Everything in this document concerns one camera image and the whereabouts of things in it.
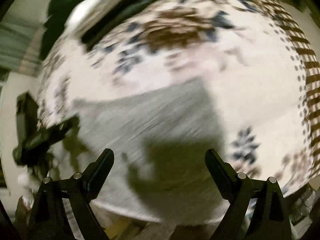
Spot grey fluffy pants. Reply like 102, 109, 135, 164
51, 78, 228, 225

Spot green curtain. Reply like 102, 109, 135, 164
1, 20, 42, 77

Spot white folded pants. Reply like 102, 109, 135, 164
65, 0, 122, 37

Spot floral bed blanket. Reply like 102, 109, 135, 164
39, 0, 319, 193

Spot dark folded garment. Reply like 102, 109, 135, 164
81, 0, 158, 51

